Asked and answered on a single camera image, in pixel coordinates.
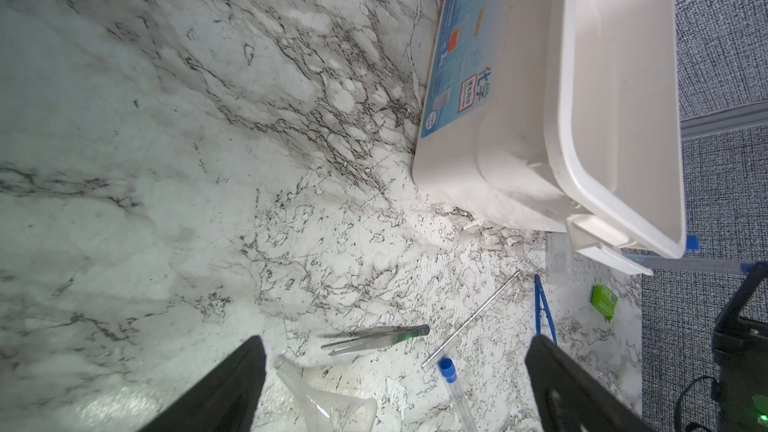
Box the green packet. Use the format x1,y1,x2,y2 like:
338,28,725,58
590,285,619,322

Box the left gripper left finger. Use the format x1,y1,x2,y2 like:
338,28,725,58
142,336,266,432

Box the clear plastic funnel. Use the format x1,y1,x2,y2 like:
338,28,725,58
274,355,377,432

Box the blue-capped test tube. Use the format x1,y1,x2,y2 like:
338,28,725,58
438,357,478,432

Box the metal tweezers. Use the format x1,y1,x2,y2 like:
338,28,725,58
321,324,431,357

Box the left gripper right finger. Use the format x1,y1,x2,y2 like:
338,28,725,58
525,335,650,431

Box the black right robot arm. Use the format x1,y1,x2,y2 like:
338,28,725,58
673,261,767,431

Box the clear glass stirring rod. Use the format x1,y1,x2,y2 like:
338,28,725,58
420,271,521,369

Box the white plastic storage bin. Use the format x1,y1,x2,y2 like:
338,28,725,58
412,0,687,275

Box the blue plastic tweezers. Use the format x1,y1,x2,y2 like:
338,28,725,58
534,274,558,345

